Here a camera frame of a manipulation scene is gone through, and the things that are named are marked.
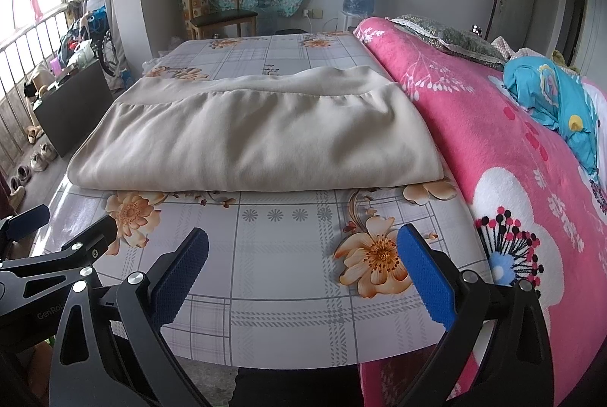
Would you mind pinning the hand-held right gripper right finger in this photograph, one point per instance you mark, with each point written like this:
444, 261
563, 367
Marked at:
424, 279

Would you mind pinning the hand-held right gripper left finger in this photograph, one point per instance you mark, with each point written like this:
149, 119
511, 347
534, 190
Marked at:
185, 274

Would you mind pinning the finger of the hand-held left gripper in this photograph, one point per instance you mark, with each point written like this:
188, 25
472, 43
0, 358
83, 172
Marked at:
90, 246
28, 217

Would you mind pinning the beige zip hooded jacket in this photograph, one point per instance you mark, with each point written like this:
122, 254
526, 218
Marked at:
261, 136

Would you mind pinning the bed with floral checked sheet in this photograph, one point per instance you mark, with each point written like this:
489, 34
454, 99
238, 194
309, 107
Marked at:
275, 255

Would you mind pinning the black cabinet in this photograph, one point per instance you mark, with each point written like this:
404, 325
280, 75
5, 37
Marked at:
76, 108

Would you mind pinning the pink floral blanket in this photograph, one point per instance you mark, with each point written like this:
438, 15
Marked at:
474, 141

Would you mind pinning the metal balcony railing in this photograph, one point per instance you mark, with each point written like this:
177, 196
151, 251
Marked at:
19, 70

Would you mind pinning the clutter pile on cabinet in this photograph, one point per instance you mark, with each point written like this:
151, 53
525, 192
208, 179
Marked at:
61, 65

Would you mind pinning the bicycle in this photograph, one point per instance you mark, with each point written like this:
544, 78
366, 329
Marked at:
106, 46

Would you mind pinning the blue cartoon quilt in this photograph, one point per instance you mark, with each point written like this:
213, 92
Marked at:
545, 99

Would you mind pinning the grey floral pillow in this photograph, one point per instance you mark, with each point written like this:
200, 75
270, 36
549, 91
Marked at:
450, 37

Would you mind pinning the stack of brown patterned boxes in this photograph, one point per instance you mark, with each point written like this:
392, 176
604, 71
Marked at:
187, 4

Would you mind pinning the wooden chair with dark seat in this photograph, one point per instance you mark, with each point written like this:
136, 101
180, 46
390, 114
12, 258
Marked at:
223, 16

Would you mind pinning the white water dispenser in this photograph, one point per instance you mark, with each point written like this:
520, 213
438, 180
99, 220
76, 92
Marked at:
351, 20

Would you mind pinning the white power outlet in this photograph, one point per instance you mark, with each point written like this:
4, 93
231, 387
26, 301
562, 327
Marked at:
313, 14

